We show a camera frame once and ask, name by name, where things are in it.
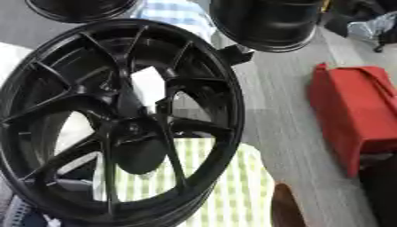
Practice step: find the black round wheel rim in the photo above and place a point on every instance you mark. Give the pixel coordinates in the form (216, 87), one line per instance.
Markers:
(82, 10)
(269, 26)

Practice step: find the black spoked wheel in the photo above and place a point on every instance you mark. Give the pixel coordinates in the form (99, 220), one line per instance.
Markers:
(77, 97)

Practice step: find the person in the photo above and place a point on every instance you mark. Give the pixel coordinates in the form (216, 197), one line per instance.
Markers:
(176, 14)

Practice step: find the red bag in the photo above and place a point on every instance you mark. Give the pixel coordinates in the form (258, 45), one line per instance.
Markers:
(356, 112)

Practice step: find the grey plastic bag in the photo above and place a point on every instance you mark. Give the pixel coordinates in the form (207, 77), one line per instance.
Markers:
(369, 28)

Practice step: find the black wheel stand bracket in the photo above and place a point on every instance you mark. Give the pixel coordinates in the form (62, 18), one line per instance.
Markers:
(236, 54)

